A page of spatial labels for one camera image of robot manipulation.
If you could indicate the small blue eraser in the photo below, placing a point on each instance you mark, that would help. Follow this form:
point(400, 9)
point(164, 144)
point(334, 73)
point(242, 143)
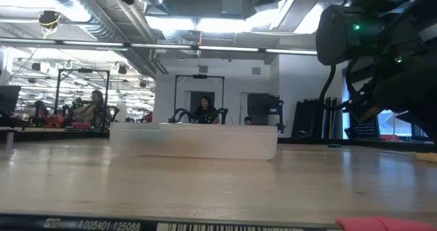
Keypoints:
point(334, 145)

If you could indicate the black background robot arm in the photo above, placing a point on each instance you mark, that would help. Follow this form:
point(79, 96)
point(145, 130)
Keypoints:
point(182, 113)
point(223, 115)

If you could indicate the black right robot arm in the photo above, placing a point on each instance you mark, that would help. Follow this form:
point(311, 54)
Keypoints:
point(341, 36)

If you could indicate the black perforated cart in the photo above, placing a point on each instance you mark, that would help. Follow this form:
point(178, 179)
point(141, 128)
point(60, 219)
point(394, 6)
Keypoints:
point(363, 130)

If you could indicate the black folded curtain panels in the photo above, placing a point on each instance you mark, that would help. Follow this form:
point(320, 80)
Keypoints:
point(307, 118)

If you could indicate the pink soft object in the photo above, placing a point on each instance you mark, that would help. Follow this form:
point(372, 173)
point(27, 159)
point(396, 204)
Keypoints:
point(382, 224)

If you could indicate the black equipment on stand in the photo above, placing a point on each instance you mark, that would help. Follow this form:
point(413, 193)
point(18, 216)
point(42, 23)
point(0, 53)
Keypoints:
point(263, 104)

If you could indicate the person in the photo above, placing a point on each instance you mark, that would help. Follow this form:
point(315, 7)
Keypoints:
point(206, 111)
point(92, 111)
point(248, 120)

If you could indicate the grey ceiling box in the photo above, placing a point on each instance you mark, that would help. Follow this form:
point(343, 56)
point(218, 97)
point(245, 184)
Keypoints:
point(232, 3)

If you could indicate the clear plastic pencil box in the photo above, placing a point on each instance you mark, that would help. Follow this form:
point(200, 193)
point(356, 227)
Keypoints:
point(194, 142)

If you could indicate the pink background tray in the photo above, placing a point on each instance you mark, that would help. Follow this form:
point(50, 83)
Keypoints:
point(80, 125)

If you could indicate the black pencil with barcode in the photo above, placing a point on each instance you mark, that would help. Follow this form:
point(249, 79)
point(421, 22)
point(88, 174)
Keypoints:
point(102, 225)

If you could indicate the black monitor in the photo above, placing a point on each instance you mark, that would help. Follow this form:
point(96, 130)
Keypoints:
point(8, 99)

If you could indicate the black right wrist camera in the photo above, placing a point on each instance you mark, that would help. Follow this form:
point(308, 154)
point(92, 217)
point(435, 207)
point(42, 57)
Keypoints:
point(365, 111)

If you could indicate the black aluminium table frame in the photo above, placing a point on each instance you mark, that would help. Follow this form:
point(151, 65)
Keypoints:
point(307, 141)

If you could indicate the grey wall vent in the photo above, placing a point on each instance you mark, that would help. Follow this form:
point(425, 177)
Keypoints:
point(203, 69)
point(256, 70)

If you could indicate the small grey post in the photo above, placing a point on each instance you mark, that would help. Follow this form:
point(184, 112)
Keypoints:
point(10, 137)

